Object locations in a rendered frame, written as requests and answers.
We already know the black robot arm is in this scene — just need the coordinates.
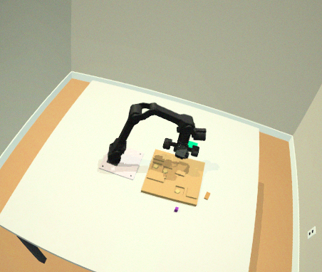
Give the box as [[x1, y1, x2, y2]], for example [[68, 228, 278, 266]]
[[107, 103, 207, 166]]

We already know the green rectangular block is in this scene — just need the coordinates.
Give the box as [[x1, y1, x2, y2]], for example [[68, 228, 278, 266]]
[[188, 141, 198, 148]]

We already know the small orange flat block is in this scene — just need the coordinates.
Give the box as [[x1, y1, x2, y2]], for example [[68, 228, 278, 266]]
[[204, 192, 210, 200]]

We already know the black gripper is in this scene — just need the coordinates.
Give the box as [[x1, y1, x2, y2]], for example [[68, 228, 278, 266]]
[[162, 137, 199, 157]]

